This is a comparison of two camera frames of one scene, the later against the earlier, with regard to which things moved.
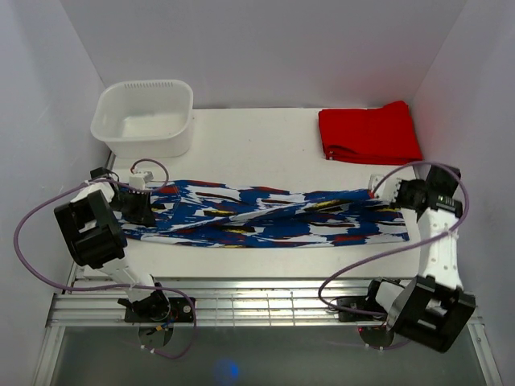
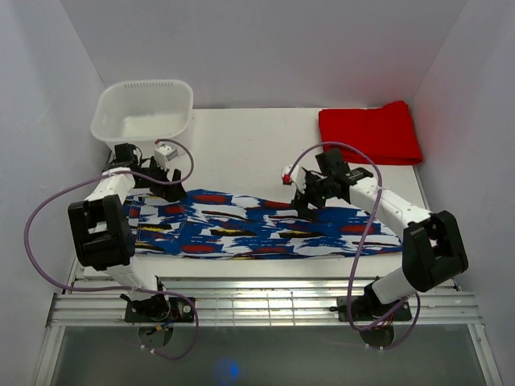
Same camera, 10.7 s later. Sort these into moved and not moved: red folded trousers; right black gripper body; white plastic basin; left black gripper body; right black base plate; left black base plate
Moved: left black gripper body; right black gripper body
Not moved: white plastic basin; right black base plate; red folded trousers; left black base plate
